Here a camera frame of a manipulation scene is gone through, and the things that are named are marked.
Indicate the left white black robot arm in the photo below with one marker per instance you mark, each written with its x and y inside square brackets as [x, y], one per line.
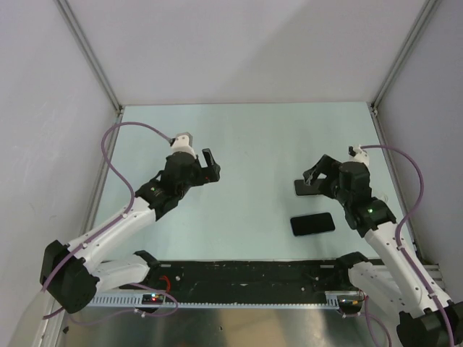
[75, 272]

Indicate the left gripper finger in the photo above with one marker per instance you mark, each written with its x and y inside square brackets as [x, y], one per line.
[208, 156]
[211, 174]

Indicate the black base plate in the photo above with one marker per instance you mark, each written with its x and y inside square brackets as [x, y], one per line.
[233, 278]

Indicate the left aluminium frame post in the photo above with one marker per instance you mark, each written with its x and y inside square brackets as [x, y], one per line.
[84, 45]

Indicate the black phone case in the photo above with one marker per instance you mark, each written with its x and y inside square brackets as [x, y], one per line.
[302, 189]

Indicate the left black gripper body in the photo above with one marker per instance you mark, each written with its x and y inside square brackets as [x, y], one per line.
[196, 178]

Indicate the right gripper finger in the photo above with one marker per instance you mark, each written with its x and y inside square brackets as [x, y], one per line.
[323, 185]
[327, 166]

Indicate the aluminium frame post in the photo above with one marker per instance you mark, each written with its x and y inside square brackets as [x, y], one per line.
[417, 29]
[84, 45]

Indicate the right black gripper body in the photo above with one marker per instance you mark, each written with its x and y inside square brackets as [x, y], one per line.
[340, 194]

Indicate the slotted cable duct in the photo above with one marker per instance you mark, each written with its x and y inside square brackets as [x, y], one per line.
[299, 300]

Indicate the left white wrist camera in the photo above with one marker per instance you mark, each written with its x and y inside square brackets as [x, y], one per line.
[183, 143]

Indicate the black smartphone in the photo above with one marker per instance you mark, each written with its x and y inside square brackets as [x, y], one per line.
[306, 225]

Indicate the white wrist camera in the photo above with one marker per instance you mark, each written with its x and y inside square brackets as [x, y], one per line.
[183, 143]
[358, 155]

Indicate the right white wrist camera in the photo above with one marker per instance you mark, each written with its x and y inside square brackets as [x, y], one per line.
[358, 155]

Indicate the right aluminium frame post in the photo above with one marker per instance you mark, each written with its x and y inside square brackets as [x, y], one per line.
[417, 29]

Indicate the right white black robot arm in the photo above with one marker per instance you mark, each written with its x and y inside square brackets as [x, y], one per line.
[427, 315]

